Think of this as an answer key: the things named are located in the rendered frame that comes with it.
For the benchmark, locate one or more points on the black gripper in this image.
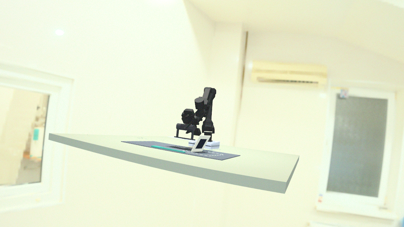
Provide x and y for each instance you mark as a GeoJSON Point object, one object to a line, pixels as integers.
{"type": "Point", "coordinates": [193, 119]}

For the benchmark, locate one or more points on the cream tile with dark square mark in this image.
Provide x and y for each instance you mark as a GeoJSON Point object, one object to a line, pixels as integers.
{"type": "Point", "coordinates": [200, 143]}

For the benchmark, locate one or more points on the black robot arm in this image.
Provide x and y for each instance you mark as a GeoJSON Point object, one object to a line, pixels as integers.
{"type": "Point", "coordinates": [204, 106]}

